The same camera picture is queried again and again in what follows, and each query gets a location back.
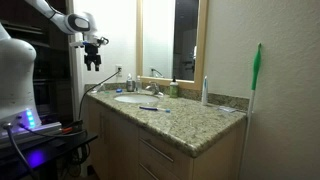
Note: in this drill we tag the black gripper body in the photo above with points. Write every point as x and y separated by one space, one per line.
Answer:
92 52

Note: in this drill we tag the white toothpaste tube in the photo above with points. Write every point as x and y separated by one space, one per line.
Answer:
129 77

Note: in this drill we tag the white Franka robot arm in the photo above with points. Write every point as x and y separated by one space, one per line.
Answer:
16 66

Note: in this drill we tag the silver metal cup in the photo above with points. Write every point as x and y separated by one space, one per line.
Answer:
130 86

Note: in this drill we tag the clear plastic wrapper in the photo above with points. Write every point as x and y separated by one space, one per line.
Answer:
99 88

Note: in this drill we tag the small blue cap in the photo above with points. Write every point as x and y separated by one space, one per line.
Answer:
119 90

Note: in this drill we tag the dark wooden shelf unit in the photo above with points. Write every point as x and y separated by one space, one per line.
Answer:
50 83

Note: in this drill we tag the small clear bottle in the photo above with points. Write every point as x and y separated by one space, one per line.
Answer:
138 84

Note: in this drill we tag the white oval sink basin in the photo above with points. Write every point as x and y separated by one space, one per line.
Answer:
136 99

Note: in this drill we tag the chrome sink faucet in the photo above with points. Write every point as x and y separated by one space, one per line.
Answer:
154 88

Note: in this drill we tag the red black clamp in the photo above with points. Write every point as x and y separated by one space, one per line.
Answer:
71 126

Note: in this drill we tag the blue manual toothbrush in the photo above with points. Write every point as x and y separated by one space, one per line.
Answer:
151 108

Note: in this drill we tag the green soap pump bottle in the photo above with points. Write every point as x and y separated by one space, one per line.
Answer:
173 89

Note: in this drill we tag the wooden vanity cabinet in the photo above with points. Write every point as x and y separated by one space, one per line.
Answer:
116 146

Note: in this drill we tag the black robot table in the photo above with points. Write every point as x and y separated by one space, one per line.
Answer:
60 145

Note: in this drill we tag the clear plastic packet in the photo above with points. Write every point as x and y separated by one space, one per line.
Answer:
227 109

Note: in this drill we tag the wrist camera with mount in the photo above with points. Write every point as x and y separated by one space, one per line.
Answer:
101 40

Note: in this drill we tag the white wall power outlet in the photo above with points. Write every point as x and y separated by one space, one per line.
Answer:
119 70

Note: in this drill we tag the aluminium mounting rail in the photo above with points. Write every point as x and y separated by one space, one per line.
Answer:
36 131

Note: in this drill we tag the wood framed wall mirror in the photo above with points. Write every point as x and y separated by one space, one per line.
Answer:
199 46

